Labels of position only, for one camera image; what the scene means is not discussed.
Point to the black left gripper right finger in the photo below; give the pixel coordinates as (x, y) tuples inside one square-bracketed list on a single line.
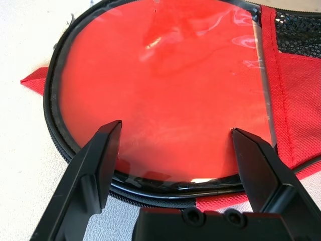
[(270, 180)]

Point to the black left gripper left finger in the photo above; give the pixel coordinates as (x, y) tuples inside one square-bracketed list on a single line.
[(82, 175)]

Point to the red black paddle case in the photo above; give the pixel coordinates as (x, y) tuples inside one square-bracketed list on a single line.
[(296, 113)]

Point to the red ping-pong paddle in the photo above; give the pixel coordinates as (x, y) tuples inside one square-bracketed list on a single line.
[(163, 88)]

